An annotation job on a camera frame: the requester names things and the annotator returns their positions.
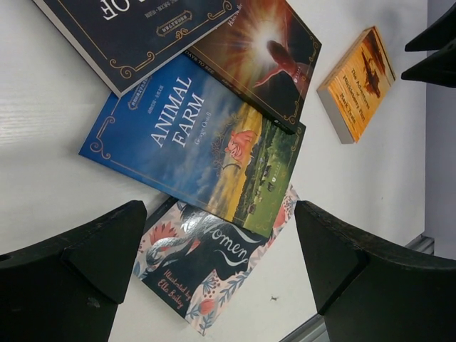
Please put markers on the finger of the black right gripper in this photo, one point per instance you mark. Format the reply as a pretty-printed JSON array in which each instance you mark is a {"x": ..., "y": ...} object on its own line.
[
  {"x": 437, "y": 69},
  {"x": 436, "y": 36}
]

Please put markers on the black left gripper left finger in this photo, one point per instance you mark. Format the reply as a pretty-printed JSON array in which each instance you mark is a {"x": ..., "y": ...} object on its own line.
[{"x": 69, "y": 287}]

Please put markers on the Huckleberry Finn orange book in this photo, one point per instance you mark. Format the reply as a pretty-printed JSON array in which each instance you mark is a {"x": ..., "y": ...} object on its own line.
[{"x": 357, "y": 85}]

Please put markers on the Little Women floral book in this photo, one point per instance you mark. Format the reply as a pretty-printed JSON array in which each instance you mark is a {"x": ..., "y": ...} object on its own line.
[{"x": 195, "y": 261}]

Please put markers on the Animal Farm blue book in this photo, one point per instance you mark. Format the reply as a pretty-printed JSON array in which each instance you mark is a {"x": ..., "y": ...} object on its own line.
[{"x": 183, "y": 133}]

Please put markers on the Three Days to See book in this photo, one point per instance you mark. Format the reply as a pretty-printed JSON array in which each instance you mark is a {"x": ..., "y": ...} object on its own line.
[{"x": 266, "y": 55}]

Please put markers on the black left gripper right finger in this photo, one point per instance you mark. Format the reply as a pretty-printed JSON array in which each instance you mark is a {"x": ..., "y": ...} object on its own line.
[{"x": 369, "y": 289}]

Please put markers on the Tale of Two Cities book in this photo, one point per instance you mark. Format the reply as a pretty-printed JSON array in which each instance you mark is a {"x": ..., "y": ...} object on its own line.
[{"x": 125, "y": 41}]

